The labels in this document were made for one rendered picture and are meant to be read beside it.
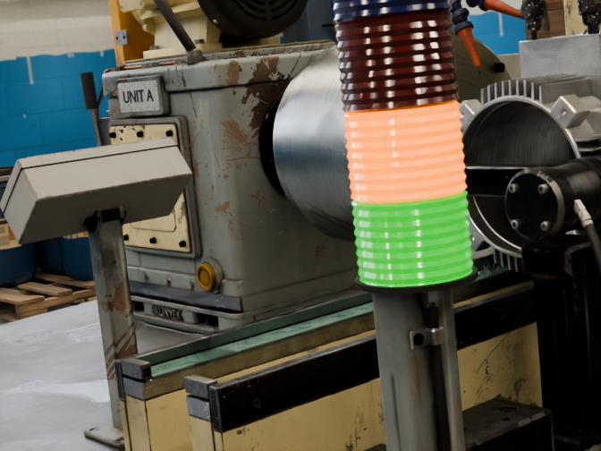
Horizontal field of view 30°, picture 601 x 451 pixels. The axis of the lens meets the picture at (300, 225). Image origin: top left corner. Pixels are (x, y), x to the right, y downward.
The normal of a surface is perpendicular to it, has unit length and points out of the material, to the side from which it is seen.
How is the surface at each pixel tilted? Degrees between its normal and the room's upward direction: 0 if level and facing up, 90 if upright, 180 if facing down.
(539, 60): 90
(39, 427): 0
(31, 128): 90
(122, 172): 50
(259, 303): 90
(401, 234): 66
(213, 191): 89
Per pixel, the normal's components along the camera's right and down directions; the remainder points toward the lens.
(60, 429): -0.10, -0.98
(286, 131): -0.77, -0.06
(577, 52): -0.76, 0.17
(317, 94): -0.70, -0.37
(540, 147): 0.64, 0.21
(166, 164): 0.42, -0.59
